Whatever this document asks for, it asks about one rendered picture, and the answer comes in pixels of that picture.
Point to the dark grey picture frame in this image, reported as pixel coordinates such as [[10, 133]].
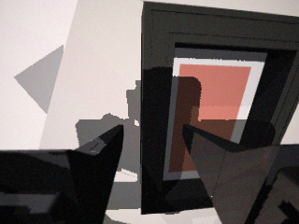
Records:
[[233, 73]]

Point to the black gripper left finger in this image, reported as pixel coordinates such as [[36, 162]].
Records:
[[85, 175]]

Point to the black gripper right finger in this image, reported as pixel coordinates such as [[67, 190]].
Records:
[[236, 178]]

